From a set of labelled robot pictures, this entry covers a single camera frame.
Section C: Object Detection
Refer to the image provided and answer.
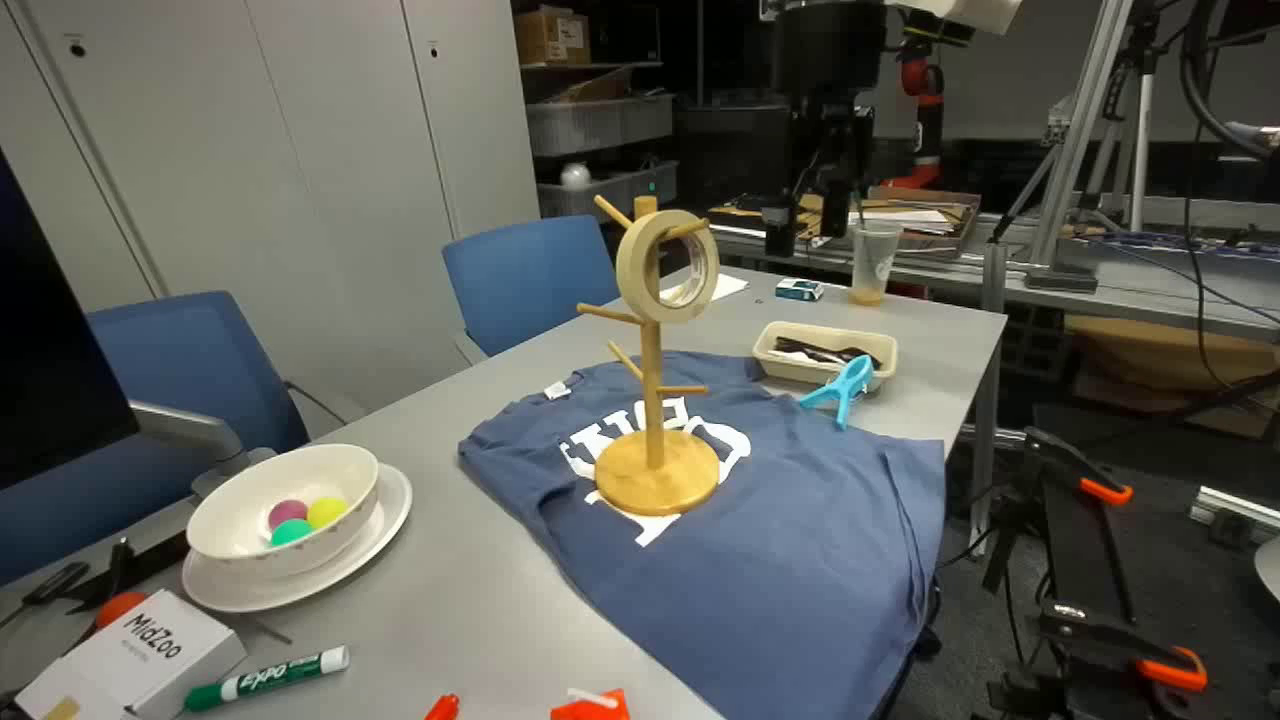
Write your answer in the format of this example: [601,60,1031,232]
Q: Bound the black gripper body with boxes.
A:
[769,0,890,159]

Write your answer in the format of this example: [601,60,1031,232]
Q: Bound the white tape roll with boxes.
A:
[611,207,725,319]

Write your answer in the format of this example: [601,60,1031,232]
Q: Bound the blue plastic clip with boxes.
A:
[793,353,879,434]

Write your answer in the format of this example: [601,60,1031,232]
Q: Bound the wooden peg stand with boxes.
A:
[573,191,725,522]

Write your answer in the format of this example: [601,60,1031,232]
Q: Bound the clear plastic cup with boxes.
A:
[847,215,909,310]

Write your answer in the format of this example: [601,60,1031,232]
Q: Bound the white paper sheet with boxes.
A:
[664,270,750,312]

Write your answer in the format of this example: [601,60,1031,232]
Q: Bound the red clamp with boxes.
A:
[895,35,953,191]

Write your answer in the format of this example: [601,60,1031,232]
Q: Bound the wooden tray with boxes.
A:
[795,184,989,260]

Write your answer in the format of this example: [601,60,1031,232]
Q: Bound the beige cutlery tray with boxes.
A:
[748,317,905,393]

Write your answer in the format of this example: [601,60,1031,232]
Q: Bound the grey storage bin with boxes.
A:
[537,158,680,222]
[522,91,676,159]

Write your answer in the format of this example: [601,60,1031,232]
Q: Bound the blue office chair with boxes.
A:
[440,214,625,361]
[0,288,311,591]

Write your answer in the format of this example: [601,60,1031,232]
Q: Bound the brown cardboard box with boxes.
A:
[514,6,597,67]

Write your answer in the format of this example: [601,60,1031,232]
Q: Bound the grey work table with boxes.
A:
[712,198,1280,335]

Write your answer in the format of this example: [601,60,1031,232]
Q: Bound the blue printed t-shirt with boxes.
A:
[455,347,953,720]

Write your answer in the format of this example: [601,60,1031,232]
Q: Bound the brown cardboard sheet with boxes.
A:
[1063,312,1280,443]

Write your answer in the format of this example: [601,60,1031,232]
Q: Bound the grey metal cabinet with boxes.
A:
[0,0,545,434]

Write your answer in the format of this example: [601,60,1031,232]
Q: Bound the small orange object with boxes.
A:
[549,686,632,720]

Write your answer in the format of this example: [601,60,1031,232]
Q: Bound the white plate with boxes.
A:
[175,461,416,615]

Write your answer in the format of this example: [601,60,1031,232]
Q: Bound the green ball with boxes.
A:
[266,518,319,553]

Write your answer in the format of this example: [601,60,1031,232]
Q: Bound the white bowl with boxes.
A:
[185,439,389,579]

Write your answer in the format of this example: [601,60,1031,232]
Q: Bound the green marker pen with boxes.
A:
[180,643,350,716]

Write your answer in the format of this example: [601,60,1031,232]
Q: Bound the black hand tool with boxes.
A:
[0,527,192,622]

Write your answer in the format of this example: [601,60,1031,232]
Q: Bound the black monitor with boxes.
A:
[0,144,143,498]

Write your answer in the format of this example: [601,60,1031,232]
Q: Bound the white cardboard box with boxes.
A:
[11,590,251,720]

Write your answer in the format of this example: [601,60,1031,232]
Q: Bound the aluminium frame post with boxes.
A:
[1020,0,1154,295]

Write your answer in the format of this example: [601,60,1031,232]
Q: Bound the orange-handled black clamp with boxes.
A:
[1040,602,1217,702]
[1020,425,1140,518]

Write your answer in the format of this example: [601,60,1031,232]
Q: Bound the orange-handled tool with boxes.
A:
[89,590,152,632]

